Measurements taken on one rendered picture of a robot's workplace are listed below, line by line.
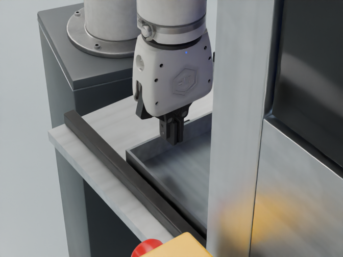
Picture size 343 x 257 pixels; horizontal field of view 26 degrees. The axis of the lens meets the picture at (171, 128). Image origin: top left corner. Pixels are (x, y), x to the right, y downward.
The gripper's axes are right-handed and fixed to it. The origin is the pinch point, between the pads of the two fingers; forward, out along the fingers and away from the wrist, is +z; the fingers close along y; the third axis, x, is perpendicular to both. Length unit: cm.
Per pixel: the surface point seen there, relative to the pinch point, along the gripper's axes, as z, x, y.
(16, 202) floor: 95, 92, 9
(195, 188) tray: 6.4, -6.3, -0.6
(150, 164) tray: 6.4, 1.4, -2.7
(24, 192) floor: 95, 95, 13
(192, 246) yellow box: -8.6, -24.7, -15.2
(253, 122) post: -25.5, -28.8, -12.3
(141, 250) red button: -6.7, -20.9, -18.8
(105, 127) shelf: 6.6, 12.4, -3.3
